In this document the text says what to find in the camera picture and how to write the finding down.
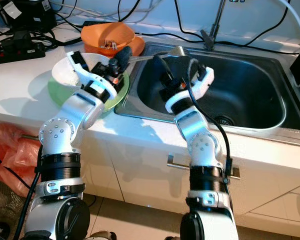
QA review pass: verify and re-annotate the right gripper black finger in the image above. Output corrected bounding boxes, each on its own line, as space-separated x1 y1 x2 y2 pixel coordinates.
151 54 174 83

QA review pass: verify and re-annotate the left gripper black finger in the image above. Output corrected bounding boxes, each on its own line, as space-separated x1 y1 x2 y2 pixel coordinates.
115 46 134 71

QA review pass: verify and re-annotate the white bowl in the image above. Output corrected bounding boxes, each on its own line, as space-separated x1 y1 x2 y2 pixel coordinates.
51 52 111 91

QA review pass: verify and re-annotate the steel kitchen sink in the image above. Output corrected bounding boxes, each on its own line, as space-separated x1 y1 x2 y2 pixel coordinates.
114 41 300 141

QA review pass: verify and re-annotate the orange plate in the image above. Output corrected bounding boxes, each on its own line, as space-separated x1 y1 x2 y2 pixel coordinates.
100 35 146 58

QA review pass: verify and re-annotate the small metal utensil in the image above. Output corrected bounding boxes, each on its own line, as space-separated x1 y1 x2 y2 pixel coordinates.
101 41 121 50

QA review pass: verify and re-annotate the orange bowl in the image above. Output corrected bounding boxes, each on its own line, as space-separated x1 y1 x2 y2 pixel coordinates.
81 22 136 53

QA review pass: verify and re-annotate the dark metal faucet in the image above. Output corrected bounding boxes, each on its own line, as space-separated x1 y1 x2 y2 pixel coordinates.
201 0 228 51

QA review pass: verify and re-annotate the green plate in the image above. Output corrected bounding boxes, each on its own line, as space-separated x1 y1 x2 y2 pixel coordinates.
47 75 130 113

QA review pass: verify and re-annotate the white sink counter cabinet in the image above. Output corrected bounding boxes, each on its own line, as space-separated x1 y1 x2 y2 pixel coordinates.
0 107 300 236

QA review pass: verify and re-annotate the black power strip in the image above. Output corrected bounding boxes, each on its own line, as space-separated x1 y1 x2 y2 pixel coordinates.
0 40 47 66

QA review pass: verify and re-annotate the black plug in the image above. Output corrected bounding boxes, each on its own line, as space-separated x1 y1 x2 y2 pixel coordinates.
10 30 38 46

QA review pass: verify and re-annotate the black adapter with white label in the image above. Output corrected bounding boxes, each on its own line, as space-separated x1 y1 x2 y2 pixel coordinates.
0 0 58 32

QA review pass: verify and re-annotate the orange plastic bag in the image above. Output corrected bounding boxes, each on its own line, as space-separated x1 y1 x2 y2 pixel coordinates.
0 122 41 198

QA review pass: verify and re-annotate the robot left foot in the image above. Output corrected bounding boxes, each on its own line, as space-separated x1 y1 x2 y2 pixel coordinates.
90 230 118 240

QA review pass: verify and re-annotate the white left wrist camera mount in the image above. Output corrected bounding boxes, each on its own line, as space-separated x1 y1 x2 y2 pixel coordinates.
67 50 123 98

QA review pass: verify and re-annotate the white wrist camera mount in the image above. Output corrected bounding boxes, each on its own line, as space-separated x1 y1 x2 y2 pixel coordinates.
165 65 216 115
67 50 123 98

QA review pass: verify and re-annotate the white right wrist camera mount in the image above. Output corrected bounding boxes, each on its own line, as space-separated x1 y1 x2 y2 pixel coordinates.
165 65 216 115

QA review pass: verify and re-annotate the metal drawer handle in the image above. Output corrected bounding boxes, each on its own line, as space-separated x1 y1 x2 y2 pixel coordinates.
166 154 241 180

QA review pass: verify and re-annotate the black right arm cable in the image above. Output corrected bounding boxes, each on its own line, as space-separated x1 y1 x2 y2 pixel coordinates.
187 57 235 183

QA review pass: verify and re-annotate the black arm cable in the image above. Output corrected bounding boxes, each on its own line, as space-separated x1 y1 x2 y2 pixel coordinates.
15 145 43 240
187 57 235 183

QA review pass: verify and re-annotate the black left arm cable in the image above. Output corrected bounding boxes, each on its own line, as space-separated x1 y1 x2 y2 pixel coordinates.
15 145 43 240

